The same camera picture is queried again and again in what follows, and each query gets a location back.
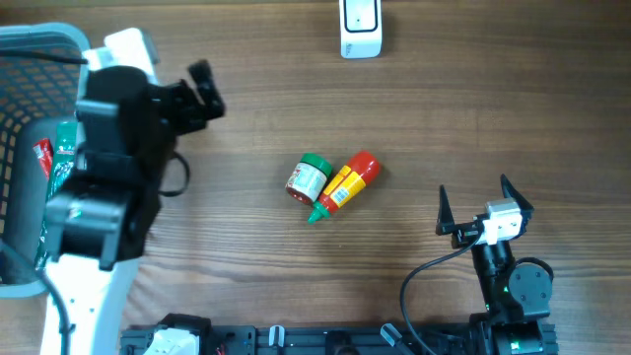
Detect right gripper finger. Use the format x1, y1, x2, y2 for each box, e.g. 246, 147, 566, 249
436, 184, 456, 235
500, 175, 534, 232

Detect red sauce bottle yellow label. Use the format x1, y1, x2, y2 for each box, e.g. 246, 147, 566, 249
308, 151, 381, 224

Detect green snack bag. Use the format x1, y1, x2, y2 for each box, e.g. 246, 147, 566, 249
34, 120, 80, 271

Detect small jar green lid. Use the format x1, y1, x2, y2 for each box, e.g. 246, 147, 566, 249
285, 153, 332, 205

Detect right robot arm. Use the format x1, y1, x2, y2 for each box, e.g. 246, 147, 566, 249
436, 176, 559, 355

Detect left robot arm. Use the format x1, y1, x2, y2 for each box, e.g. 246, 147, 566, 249
40, 60, 225, 354

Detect white barcode scanner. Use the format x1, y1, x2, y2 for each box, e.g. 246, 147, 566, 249
338, 0, 383, 59

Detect red snack sachet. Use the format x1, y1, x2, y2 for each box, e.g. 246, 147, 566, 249
33, 138, 53, 179

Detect grey plastic shopping basket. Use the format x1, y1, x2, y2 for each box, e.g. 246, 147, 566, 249
1, 23, 90, 299

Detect black right camera cable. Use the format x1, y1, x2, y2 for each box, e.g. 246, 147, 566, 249
399, 231, 487, 355

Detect black camera cable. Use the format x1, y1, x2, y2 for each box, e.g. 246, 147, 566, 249
399, 231, 487, 355
0, 48, 90, 66

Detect black left camera cable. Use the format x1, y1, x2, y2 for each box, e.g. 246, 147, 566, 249
0, 48, 90, 66

